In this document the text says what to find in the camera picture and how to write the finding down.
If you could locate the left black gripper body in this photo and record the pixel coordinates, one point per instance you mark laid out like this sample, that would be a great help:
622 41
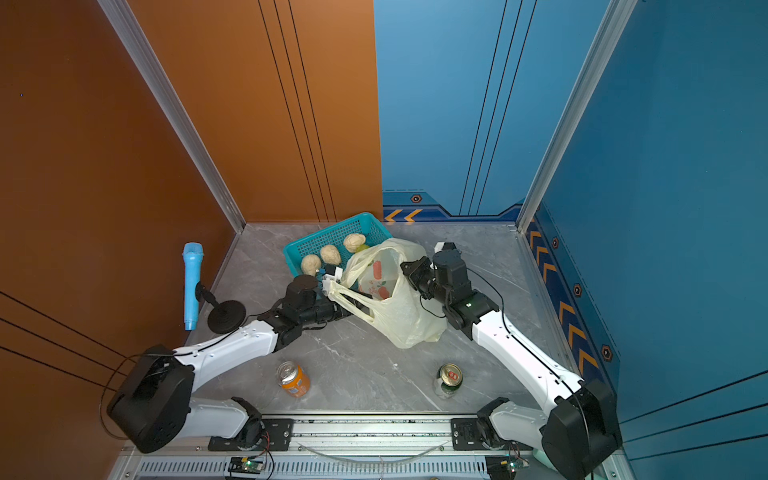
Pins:
324 311

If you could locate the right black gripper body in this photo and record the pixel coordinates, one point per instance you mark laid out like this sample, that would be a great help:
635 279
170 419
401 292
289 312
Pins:
433 289

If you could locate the cream plastic bag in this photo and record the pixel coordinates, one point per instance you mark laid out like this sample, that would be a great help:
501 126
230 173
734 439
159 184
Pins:
377 292

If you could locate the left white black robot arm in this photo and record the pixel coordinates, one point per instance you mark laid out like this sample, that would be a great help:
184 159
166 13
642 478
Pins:
156 403

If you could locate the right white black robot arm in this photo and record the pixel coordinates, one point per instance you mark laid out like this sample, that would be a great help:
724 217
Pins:
575 423

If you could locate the teal plastic basket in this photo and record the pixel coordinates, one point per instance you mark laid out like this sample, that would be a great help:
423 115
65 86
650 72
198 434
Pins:
363 223

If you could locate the orange soda can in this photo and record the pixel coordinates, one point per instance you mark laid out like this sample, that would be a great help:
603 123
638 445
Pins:
293 379

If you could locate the black round microphone stand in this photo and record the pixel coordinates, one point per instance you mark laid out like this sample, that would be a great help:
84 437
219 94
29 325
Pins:
225 317

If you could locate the green beer can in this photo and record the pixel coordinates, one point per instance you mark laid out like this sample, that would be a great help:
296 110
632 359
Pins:
448 380

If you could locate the light blue microphone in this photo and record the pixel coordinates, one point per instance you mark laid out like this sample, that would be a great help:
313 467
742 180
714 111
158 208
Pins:
192 255

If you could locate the small green circuit board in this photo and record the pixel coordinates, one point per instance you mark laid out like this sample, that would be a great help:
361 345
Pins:
247 467

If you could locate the right small circuit board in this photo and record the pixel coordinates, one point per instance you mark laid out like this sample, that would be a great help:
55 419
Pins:
504 468

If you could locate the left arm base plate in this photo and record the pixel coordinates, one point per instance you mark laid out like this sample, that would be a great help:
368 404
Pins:
256 436

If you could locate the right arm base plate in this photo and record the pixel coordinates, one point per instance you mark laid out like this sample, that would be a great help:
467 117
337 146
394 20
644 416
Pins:
481 433

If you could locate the aluminium front rail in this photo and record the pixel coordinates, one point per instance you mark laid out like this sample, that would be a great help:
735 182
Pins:
338 446

